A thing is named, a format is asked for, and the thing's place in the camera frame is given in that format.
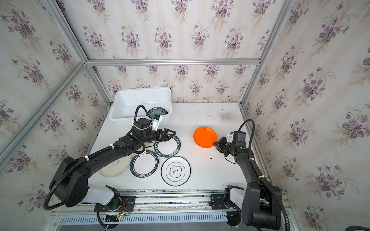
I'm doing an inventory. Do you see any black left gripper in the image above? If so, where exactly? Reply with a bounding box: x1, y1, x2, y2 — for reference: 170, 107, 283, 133
140, 128, 175, 144

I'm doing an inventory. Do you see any green rim lettered plate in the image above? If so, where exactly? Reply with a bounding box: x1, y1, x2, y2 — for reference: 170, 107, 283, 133
154, 135, 181, 158

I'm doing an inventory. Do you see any orange plastic plate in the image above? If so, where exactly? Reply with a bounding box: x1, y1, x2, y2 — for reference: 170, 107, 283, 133
193, 127, 217, 148

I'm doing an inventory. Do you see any teal blue floral plate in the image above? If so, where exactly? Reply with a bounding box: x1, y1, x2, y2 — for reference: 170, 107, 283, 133
148, 107, 168, 116

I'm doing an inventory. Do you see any white plate black outline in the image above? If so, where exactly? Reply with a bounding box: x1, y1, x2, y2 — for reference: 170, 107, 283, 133
161, 156, 191, 187

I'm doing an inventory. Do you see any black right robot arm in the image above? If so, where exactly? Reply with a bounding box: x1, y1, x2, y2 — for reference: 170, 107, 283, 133
214, 131, 281, 231

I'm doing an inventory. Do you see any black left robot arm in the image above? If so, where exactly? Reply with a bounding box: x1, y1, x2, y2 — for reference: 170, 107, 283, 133
43, 118, 176, 211

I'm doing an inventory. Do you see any white plastic bin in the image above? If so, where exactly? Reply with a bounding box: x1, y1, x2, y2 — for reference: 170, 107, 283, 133
109, 87, 172, 125

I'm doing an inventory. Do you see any green red rimmed plate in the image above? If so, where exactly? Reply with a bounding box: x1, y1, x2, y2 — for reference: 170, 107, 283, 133
130, 150, 160, 178

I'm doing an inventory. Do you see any large cream plate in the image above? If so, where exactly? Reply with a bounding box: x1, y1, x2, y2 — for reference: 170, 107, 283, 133
99, 156, 132, 178

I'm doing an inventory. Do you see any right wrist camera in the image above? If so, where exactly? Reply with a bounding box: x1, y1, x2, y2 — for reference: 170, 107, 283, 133
227, 131, 246, 143

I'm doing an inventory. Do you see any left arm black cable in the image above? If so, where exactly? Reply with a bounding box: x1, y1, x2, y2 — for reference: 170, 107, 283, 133
43, 104, 151, 211

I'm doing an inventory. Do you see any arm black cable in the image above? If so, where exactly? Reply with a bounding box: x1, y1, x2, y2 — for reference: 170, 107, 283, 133
237, 119, 291, 231
43, 104, 151, 211

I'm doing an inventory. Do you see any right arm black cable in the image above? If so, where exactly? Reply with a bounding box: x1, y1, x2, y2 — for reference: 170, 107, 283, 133
237, 119, 291, 231

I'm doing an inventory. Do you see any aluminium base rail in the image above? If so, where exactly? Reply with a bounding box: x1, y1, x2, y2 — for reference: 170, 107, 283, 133
51, 189, 293, 216

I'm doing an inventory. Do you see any aluminium frame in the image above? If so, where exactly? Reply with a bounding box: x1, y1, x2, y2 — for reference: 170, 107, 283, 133
1, 1, 294, 165

